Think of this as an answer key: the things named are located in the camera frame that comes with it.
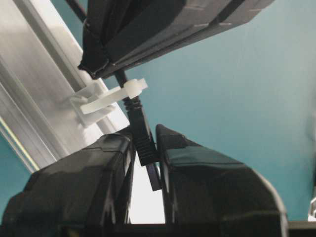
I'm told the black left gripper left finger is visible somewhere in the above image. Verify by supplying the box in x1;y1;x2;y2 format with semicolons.
0;128;136;237

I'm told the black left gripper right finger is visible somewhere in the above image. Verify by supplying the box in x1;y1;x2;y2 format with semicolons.
156;124;289;237

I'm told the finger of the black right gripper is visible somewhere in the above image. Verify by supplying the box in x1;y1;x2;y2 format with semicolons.
78;0;185;79
101;0;272;78

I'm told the black USB cable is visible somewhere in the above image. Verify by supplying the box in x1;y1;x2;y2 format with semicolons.
66;0;162;192

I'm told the aluminium rail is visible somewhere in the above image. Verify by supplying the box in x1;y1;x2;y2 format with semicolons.
0;0;166;224

